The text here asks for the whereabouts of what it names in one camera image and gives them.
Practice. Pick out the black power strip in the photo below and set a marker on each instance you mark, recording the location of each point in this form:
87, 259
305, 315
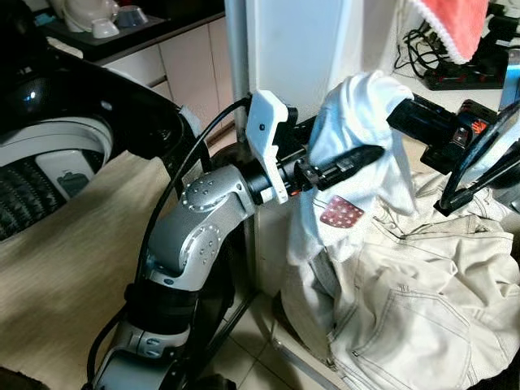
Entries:
467, 75

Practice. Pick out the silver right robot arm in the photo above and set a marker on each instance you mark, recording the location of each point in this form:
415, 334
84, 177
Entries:
508, 183

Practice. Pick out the white ceramic pot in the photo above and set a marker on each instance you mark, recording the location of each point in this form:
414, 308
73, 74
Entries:
85, 15

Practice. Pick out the beige denim garment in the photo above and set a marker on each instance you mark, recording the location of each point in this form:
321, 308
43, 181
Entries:
414, 284

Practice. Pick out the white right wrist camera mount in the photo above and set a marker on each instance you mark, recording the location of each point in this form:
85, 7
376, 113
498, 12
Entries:
511, 81

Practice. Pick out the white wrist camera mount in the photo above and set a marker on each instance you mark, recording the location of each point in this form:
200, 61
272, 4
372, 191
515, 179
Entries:
511, 81
264, 134

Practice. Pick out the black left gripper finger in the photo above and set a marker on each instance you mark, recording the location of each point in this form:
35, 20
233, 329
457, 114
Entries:
349, 162

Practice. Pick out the grey washer door seal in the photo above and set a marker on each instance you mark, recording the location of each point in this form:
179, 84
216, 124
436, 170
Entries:
49, 142

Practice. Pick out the white drawer cabinet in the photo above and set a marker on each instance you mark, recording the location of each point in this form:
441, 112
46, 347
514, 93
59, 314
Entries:
191, 69

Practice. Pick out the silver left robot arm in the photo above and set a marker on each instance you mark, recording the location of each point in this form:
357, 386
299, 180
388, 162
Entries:
191, 236

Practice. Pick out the white shirt with red patch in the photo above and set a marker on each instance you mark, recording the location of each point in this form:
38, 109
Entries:
357, 122

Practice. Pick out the small grey bowl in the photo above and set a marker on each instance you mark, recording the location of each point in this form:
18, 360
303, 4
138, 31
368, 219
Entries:
132, 16

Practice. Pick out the coral towel with white trim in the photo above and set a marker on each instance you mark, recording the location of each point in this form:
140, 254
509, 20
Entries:
451, 20

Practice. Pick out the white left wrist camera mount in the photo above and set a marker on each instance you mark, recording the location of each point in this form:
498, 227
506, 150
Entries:
264, 134

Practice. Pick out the white upright panel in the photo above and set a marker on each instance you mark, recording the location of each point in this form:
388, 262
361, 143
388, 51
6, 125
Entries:
325, 41

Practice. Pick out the black front-loading washing machine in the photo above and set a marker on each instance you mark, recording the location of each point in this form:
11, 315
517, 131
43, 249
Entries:
97, 97

